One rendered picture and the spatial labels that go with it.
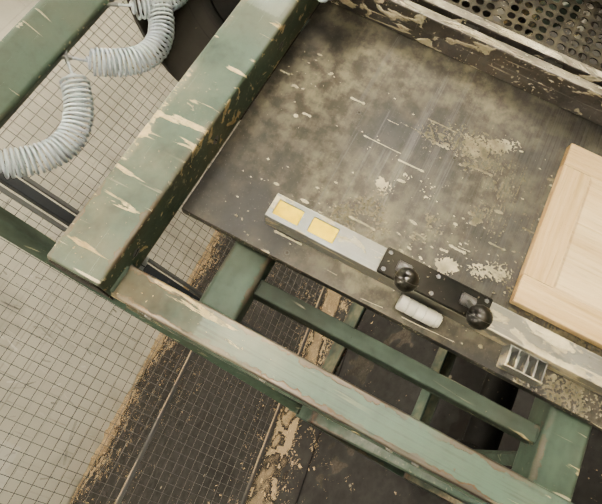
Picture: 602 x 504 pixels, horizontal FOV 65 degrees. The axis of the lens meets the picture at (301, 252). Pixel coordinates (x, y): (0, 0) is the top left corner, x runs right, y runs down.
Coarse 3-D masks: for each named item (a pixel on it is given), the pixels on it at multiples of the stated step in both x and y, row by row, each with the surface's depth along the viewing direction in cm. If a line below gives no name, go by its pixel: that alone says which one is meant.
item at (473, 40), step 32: (352, 0) 103; (384, 0) 99; (416, 0) 100; (416, 32) 102; (448, 32) 99; (480, 32) 97; (512, 32) 98; (480, 64) 102; (512, 64) 98; (544, 64) 96; (576, 64) 96; (544, 96) 101; (576, 96) 97
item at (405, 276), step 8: (400, 264) 81; (408, 264) 81; (400, 272) 71; (408, 272) 70; (416, 272) 71; (400, 280) 70; (408, 280) 70; (416, 280) 70; (400, 288) 71; (408, 288) 70
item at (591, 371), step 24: (312, 216) 85; (312, 240) 84; (336, 240) 84; (360, 240) 84; (360, 264) 83; (504, 312) 82; (504, 336) 80; (528, 336) 80; (552, 336) 81; (552, 360) 79; (576, 360) 80; (600, 360) 80; (600, 384) 79
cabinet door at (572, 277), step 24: (576, 168) 95; (600, 168) 95; (552, 192) 93; (576, 192) 93; (600, 192) 93; (552, 216) 91; (576, 216) 91; (600, 216) 92; (552, 240) 89; (576, 240) 90; (600, 240) 90; (528, 264) 87; (552, 264) 87; (576, 264) 88; (600, 264) 88; (528, 288) 86; (552, 288) 86; (576, 288) 86; (600, 288) 87; (552, 312) 84; (576, 312) 85; (600, 312) 85; (576, 336) 85; (600, 336) 84
